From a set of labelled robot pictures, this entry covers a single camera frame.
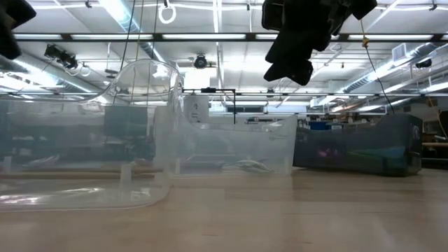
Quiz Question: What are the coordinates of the black camera with cables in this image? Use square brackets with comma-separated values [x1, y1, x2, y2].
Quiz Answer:
[43, 43, 80, 70]

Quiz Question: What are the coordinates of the dark grey plastic container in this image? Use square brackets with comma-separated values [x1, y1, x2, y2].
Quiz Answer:
[293, 113, 424, 177]

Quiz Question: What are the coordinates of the silver air duct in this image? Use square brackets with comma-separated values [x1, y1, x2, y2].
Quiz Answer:
[97, 0, 172, 67]
[341, 41, 448, 94]

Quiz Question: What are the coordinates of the clear plastic container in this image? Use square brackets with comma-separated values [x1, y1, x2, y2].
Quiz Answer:
[164, 104, 298, 176]
[0, 58, 183, 213]

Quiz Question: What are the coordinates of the blue storage bin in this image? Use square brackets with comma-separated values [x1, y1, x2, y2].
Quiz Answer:
[309, 120, 332, 131]

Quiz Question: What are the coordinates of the white vent box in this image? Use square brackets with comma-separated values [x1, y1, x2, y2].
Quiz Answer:
[391, 42, 409, 62]

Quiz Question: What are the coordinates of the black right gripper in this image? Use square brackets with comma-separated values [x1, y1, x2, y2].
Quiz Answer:
[261, 0, 351, 87]

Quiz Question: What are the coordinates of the round black overhead camera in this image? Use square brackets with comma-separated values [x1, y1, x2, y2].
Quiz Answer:
[193, 54, 209, 70]

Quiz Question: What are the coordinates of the white cable ring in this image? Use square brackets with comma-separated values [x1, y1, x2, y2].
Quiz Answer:
[157, 0, 177, 25]

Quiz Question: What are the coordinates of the long linear ceiling light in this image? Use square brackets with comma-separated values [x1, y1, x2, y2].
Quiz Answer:
[12, 32, 448, 44]
[181, 91, 448, 98]

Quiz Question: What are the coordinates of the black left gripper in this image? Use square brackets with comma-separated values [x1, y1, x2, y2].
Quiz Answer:
[0, 0, 38, 61]

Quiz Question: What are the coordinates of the white pillar with label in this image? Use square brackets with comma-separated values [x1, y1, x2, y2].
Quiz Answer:
[184, 94, 210, 124]

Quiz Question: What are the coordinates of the silver spoon purple handle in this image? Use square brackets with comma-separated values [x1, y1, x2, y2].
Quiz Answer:
[223, 158, 274, 173]
[27, 155, 61, 168]

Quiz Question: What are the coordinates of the black hanging cable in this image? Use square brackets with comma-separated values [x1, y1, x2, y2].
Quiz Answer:
[118, 0, 137, 73]

